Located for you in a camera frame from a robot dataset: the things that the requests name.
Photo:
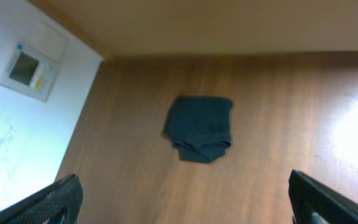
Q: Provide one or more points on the dark navy garment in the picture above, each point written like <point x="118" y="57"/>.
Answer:
<point x="199" y="127"/>

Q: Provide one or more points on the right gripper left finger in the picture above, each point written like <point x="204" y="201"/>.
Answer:
<point x="59" y="202"/>

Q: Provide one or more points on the wall control panel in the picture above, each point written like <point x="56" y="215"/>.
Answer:
<point x="35" y="62"/>

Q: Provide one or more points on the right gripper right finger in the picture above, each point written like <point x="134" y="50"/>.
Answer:
<point x="313" y="202"/>

